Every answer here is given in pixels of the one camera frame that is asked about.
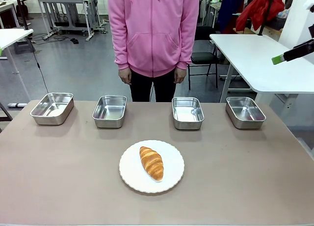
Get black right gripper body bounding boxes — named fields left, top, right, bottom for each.
left=291, top=39, right=314, bottom=57

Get golden brown croissant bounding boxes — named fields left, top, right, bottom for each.
left=139, top=146, right=164, bottom=181

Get person's right forearm pink sleeve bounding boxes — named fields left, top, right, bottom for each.
left=107, top=0, right=131, bottom=71

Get person's left forearm pink sleeve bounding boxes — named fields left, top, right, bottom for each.
left=175, top=0, right=201, bottom=70

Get steel rectangular container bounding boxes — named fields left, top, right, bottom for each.
left=171, top=96, right=205, bottom=131
left=29, top=92, right=75, bottom=126
left=92, top=95, right=128, bottom=129
left=225, top=96, right=267, bottom=130

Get person's left hand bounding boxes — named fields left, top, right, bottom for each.
left=173, top=66, right=186, bottom=85

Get person's right hand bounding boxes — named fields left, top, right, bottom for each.
left=118, top=68, right=132, bottom=85

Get white side table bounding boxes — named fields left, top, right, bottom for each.
left=209, top=33, right=314, bottom=103

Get black stand pole with clamp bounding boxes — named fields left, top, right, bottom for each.
left=258, top=0, right=276, bottom=37

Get red jacket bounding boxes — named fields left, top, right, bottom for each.
left=235, top=0, right=286, bottom=32

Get dark blue cloth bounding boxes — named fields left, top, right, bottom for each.
left=216, top=0, right=248, bottom=34

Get black office chair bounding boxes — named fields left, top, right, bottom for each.
left=187, top=26, right=219, bottom=90

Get pink zip hoodie torso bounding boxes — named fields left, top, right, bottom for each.
left=107, top=0, right=201, bottom=78

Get black trousers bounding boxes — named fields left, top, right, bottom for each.
left=129, top=68, right=178, bottom=103

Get white scalloped plate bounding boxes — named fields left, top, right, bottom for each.
left=119, top=140, right=185, bottom=194

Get white table with grey legs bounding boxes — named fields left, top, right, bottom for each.
left=0, top=28, right=34, bottom=102

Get grey metal-frame desk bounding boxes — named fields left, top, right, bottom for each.
left=36, top=0, right=97, bottom=42

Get black hanging cable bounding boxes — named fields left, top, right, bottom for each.
left=27, top=36, right=50, bottom=94

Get black camera stand pole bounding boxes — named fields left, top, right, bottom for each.
left=14, top=0, right=31, bottom=30

